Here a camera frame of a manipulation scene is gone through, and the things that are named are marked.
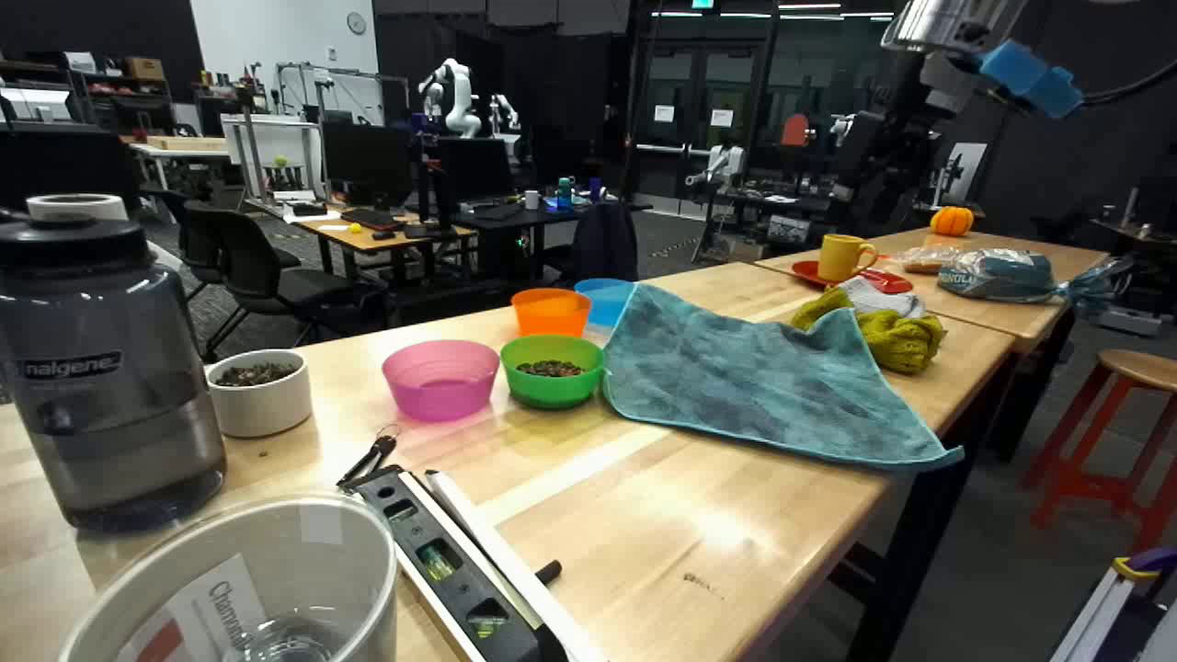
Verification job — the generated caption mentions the blue microfibre towel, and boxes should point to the blue microfibre towel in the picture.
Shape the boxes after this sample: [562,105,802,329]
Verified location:
[600,283,967,474]

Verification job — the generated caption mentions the blue plastic bowl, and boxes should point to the blue plastic bowl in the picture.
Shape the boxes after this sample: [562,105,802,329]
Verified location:
[572,276,642,332]

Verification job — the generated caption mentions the orange plastic bowl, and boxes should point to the orange plastic bowl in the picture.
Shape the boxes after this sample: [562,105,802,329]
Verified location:
[509,283,591,341]

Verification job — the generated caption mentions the bean mix in green bowl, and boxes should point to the bean mix in green bowl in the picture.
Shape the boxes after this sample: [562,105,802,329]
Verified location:
[515,356,584,383]

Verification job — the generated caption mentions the green plastic bowl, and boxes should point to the green plastic bowl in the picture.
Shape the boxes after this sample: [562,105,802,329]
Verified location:
[496,337,609,413]

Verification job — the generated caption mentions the pink translucent plastic bowl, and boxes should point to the pink translucent plastic bowl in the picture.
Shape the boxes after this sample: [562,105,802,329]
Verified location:
[381,340,506,426]

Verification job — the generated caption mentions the black marker pen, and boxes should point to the black marker pen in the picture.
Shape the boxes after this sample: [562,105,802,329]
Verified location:
[336,433,401,492]

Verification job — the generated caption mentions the yellow mug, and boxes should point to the yellow mug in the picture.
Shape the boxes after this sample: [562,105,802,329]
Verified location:
[817,234,883,286]

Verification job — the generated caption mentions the black computer monitor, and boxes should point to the black computer monitor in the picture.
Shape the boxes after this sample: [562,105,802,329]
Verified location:
[321,122,421,213]

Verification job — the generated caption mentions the black spirit level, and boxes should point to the black spirit level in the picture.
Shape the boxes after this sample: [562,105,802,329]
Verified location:
[338,465,552,662]

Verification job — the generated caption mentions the white cloth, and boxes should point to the white cloth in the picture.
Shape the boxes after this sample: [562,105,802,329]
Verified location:
[842,273,919,325]

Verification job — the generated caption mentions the red plate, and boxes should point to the red plate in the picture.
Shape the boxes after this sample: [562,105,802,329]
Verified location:
[786,256,918,300]

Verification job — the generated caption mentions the yellow-green cloth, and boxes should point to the yellow-green cloth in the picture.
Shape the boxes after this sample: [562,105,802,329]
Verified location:
[786,286,951,379]

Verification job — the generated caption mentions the beans in white bowl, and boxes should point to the beans in white bowl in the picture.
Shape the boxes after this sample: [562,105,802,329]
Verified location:
[216,360,298,392]

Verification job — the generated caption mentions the white ceramic bowl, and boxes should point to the white ceramic bowl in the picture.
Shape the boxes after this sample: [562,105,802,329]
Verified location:
[204,345,316,443]

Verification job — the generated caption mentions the white plastic bucket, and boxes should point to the white plastic bucket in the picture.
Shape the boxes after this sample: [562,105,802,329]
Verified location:
[56,492,401,662]

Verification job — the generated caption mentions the black office chair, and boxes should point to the black office chair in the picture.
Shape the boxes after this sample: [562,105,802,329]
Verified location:
[182,200,361,341]

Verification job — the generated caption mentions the small orange pumpkin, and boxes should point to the small orange pumpkin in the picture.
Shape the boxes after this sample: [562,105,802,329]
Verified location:
[929,204,979,242]

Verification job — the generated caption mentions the blue-grey folded cloth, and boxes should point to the blue-grey folded cloth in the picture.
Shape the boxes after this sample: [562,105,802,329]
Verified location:
[935,248,1064,305]

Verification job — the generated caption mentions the printed paper label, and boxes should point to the printed paper label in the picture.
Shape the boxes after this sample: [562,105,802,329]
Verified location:
[113,551,270,662]

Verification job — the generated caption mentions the large dark grey plastic jar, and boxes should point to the large dark grey plastic jar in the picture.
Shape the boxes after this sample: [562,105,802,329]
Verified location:
[0,216,233,536]

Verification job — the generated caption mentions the white round lid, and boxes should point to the white round lid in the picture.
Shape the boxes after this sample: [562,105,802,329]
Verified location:
[26,192,133,227]

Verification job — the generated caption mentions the wooden stool with orange legs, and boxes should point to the wooden stool with orange legs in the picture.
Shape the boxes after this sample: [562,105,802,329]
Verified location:
[1023,345,1177,556]

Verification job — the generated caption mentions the framed wall poster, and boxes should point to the framed wall poster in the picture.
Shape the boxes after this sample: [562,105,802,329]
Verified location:
[940,139,991,205]

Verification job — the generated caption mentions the aluminium frame rail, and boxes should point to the aluminium frame rail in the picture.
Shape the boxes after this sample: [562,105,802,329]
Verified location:
[1050,545,1177,662]

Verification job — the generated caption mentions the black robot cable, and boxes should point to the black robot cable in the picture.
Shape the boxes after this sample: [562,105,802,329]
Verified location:
[1077,51,1177,111]

